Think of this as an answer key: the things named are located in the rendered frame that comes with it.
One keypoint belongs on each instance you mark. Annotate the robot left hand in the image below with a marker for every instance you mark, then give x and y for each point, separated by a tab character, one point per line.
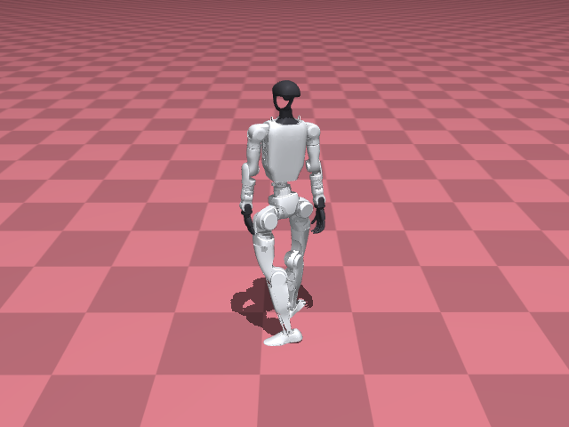
247	218

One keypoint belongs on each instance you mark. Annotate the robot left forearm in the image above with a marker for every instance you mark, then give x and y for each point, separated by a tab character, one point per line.
247	187

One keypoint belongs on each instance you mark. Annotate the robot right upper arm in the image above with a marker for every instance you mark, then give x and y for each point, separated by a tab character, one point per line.
313	148

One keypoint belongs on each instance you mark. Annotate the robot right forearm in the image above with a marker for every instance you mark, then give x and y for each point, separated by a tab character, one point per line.
317	185

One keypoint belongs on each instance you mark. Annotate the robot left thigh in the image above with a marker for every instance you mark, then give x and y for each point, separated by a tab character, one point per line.
263	223

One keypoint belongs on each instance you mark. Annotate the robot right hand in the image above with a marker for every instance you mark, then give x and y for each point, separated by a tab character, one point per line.
320	216

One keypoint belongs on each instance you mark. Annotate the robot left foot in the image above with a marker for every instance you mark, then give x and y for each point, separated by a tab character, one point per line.
281	339

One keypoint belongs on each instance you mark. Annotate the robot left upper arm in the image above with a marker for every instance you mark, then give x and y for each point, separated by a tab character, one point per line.
255	135

